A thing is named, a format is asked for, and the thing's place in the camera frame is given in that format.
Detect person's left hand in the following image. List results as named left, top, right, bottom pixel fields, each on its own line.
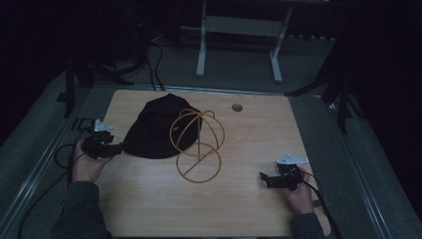
left=72, top=137, right=113, bottom=183

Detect person's right hand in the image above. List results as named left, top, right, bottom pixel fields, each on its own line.
left=284, top=166, right=316, bottom=216

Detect black cap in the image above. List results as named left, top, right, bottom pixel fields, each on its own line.
left=122, top=93, right=203, bottom=159

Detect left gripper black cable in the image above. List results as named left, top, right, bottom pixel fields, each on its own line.
left=17, top=129, right=88, bottom=239

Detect black tripod stand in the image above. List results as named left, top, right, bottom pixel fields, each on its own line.
left=285, top=19, right=366, bottom=135
left=56, top=0, right=150, bottom=119

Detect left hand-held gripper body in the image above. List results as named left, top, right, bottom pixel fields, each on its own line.
left=81, top=119, right=118, bottom=160

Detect black floor cables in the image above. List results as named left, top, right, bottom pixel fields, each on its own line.
left=145, top=39, right=166, bottom=92

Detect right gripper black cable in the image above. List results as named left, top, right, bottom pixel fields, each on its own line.
left=300, top=167, right=344, bottom=239

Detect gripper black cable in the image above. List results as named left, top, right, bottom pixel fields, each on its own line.
left=300, top=167, right=344, bottom=239
left=17, top=129, right=88, bottom=239

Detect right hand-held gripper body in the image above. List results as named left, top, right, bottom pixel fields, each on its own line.
left=270, top=152, right=310, bottom=192

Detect gold wire hat stand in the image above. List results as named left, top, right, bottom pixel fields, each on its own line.
left=169, top=108, right=226, bottom=184

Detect white metal desk frame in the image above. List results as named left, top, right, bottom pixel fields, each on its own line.
left=180, top=0, right=295, bottom=84

